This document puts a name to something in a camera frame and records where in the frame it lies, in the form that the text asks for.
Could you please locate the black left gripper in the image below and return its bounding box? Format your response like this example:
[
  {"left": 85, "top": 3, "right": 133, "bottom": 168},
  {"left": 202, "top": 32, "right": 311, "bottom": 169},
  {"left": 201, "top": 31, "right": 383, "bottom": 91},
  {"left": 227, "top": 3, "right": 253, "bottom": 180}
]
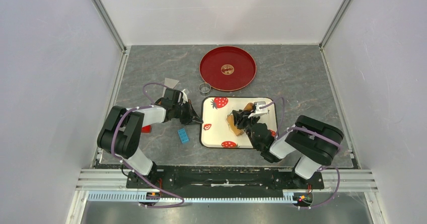
[{"left": 173, "top": 100, "right": 202, "bottom": 126}]

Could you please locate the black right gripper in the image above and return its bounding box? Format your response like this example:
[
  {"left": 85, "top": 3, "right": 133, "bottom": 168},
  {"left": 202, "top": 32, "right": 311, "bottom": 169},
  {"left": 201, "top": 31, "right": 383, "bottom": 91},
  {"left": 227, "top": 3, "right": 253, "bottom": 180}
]
[{"left": 233, "top": 112, "right": 260, "bottom": 152}]

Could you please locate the white strawberry print tray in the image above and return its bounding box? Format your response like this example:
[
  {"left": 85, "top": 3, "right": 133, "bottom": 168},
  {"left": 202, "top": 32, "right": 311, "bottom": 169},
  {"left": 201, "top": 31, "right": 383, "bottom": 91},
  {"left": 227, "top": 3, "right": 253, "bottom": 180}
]
[{"left": 200, "top": 97, "right": 272, "bottom": 149}]

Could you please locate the wooden rolling pin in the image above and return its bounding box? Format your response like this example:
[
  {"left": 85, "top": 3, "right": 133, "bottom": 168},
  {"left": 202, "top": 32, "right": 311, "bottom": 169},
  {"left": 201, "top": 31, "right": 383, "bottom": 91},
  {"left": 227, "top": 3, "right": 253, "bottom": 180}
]
[{"left": 227, "top": 103, "right": 254, "bottom": 136}]

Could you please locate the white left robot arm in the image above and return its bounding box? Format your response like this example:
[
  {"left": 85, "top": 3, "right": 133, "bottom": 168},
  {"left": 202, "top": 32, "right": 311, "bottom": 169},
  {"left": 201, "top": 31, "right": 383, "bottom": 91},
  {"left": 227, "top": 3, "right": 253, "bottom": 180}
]
[{"left": 97, "top": 88, "right": 203, "bottom": 188}]

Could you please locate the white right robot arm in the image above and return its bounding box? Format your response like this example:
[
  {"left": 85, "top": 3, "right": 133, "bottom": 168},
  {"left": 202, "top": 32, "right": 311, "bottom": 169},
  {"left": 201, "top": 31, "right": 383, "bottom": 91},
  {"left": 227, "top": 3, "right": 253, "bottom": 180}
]
[{"left": 182, "top": 101, "right": 343, "bottom": 188}]

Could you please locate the blue toy brick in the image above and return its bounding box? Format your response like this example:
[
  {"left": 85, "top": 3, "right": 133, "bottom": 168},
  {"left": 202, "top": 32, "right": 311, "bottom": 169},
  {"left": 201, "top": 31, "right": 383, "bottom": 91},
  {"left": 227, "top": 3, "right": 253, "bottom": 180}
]
[{"left": 177, "top": 128, "right": 189, "bottom": 144}]

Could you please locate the red toy brick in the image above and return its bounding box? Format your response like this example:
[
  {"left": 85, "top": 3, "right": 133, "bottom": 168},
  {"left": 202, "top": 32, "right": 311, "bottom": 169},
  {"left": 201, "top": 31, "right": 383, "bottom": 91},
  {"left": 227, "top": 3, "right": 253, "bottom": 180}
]
[{"left": 141, "top": 125, "right": 152, "bottom": 133}]

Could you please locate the round red lacquer tray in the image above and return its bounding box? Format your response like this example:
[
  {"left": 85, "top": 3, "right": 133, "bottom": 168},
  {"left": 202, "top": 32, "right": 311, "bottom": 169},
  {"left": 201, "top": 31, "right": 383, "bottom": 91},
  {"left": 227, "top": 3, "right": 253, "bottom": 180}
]
[{"left": 199, "top": 46, "right": 257, "bottom": 92}]

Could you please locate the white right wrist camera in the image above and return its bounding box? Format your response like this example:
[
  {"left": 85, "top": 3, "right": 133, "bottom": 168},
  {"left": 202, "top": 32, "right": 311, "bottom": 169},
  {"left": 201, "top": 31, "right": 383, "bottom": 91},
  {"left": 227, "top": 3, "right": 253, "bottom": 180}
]
[{"left": 248, "top": 101, "right": 269, "bottom": 118}]

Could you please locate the wooden handled metal scraper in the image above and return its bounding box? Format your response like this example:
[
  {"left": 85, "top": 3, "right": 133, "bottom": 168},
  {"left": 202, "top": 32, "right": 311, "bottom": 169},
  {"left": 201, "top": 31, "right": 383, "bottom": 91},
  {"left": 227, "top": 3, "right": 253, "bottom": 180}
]
[{"left": 164, "top": 78, "right": 179, "bottom": 89}]

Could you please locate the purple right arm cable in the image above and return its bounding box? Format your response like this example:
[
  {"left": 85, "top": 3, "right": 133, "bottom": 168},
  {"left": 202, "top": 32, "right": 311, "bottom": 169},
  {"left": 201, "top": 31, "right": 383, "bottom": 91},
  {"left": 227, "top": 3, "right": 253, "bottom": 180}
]
[{"left": 258, "top": 97, "right": 343, "bottom": 210}]

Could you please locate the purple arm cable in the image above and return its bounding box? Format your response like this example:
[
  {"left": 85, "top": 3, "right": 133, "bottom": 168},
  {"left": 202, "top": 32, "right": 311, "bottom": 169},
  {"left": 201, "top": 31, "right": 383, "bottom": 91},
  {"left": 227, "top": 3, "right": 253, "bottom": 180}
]
[
  {"left": 110, "top": 83, "right": 185, "bottom": 210},
  {"left": 258, "top": 97, "right": 343, "bottom": 210}
]

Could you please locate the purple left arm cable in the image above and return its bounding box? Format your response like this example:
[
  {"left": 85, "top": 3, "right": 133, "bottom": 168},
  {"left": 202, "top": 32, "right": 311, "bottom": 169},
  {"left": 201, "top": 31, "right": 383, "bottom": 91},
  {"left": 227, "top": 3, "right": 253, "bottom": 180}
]
[{"left": 110, "top": 83, "right": 185, "bottom": 210}]

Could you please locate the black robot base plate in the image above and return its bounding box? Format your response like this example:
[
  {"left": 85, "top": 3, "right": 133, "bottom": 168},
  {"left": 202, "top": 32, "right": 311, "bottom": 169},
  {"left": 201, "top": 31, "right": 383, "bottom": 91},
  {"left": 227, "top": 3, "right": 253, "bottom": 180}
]
[{"left": 126, "top": 165, "right": 325, "bottom": 198}]

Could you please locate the slotted grey cable duct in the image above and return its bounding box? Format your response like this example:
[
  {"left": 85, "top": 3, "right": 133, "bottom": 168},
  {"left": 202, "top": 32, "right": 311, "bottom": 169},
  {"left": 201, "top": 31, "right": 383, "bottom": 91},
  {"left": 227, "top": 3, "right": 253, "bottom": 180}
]
[{"left": 87, "top": 191, "right": 297, "bottom": 204}]

